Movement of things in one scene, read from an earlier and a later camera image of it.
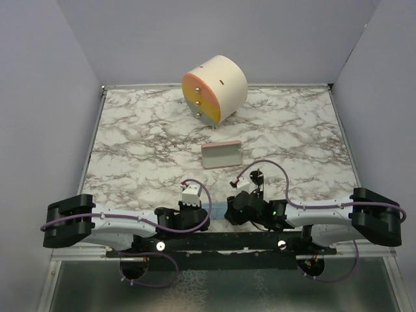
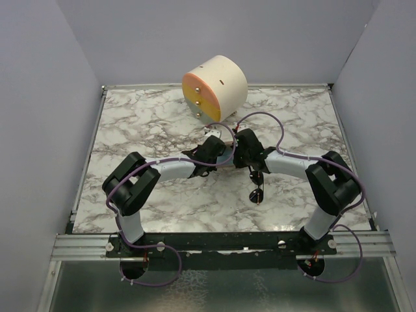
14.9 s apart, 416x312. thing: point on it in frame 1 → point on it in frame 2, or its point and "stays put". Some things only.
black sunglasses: x=257 y=177 stays put
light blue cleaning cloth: x=218 y=209 → x=228 y=153
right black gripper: x=232 y=213 → x=237 y=163
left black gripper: x=182 y=207 → x=212 y=168
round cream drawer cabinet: x=215 y=90 stays put
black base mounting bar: x=229 y=248 stays put
